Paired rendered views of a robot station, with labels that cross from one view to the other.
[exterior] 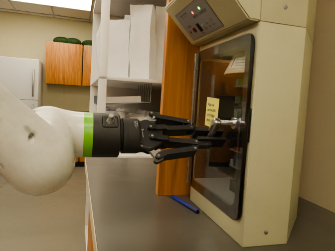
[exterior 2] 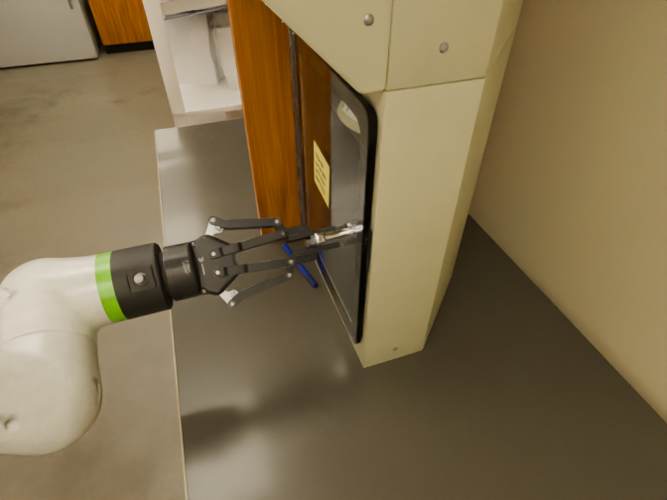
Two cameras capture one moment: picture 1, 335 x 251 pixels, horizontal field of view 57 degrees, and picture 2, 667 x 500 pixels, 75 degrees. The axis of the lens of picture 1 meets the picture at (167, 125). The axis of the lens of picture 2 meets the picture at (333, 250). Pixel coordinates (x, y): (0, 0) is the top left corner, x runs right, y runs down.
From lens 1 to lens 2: 0.42 m
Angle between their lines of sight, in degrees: 38
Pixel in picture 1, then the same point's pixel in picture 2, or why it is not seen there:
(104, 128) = (135, 295)
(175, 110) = (270, 125)
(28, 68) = not seen: outside the picture
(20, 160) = (12, 449)
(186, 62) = (277, 34)
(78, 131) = (93, 310)
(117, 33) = not seen: outside the picture
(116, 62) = not seen: outside the picture
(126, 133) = (174, 288)
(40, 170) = (48, 446)
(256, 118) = (380, 244)
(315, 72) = (530, 14)
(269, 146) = (402, 270)
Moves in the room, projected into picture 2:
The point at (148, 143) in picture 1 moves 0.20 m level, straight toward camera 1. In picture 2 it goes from (213, 284) to (194, 428)
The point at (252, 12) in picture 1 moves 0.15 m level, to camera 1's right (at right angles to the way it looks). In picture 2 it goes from (369, 80) to (529, 77)
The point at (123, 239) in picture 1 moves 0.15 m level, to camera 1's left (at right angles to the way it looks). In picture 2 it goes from (212, 370) to (121, 374)
